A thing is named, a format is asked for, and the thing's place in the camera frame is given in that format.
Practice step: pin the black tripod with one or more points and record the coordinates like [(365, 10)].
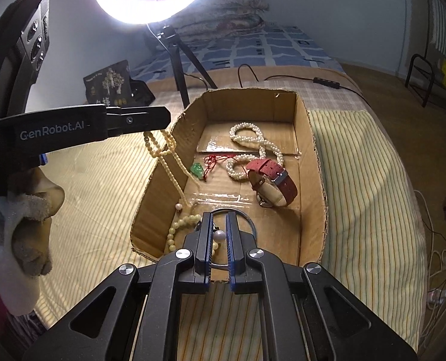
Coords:
[(178, 67)]

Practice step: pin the silver metal bangle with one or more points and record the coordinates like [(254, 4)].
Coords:
[(245, 217)]

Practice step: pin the striped yellow cloth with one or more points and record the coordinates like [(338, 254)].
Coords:
[(358, 195)]

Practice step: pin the black printed bag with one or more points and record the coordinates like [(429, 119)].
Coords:
[(110, 82)]

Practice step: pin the white power strip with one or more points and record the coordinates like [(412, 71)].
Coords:
[(441, 297)]

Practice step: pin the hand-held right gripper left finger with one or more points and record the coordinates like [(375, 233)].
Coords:
[(208, 240)]

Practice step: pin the folded patterned quilt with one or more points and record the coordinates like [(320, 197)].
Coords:
[(230, 11)]

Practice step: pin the cardboard box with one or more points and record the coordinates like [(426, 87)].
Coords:
[(245, 105)]

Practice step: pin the person's left hand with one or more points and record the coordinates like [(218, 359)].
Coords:
[(20, 225)]

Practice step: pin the blue patterned bedsheet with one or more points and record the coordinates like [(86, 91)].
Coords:
[(283, 49)]

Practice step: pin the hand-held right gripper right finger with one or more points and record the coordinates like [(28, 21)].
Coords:
[(229, 248)]

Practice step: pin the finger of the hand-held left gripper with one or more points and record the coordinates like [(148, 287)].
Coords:
[(140, 120)]

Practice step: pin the black metal rack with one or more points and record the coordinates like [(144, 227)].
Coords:
[(411, 67)]

